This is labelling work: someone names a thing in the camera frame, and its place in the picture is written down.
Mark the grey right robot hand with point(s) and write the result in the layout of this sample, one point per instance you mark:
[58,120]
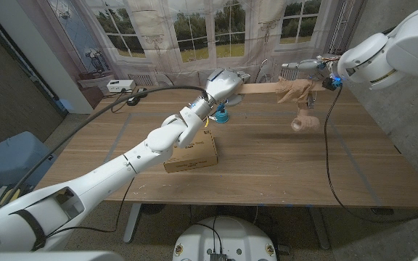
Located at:
[308,66]

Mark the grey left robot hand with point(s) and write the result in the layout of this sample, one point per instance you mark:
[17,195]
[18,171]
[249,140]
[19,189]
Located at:
[225,85]

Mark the long wooden bar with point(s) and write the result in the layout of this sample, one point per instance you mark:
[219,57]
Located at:
[260,87]

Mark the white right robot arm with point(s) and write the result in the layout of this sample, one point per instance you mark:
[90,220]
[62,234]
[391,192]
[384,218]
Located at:
[394,50]

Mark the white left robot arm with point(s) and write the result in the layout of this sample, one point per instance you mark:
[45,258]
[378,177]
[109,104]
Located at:
[85,192]

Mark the small blue plastic cup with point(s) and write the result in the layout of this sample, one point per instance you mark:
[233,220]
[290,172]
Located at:
[222,116]

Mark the brown cardboard package box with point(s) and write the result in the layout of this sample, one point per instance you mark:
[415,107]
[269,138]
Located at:
[196,156]

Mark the black power adapter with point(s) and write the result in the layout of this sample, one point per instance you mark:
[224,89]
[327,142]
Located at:
[142,93]
[133,100]

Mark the printed window room backdrop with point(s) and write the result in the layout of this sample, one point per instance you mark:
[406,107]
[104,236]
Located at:
[158,21]

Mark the white power strip box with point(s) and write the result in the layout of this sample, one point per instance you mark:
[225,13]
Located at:
[120,86]

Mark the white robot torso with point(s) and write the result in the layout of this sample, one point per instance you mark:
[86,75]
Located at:
[227,235]

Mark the blue grey plastic bin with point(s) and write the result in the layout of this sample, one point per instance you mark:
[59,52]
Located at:
[9,159]

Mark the yellow and black floor marker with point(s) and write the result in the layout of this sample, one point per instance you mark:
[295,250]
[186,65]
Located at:
[7,195]

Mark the white robot head rim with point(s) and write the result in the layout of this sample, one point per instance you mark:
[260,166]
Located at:
[49,256]

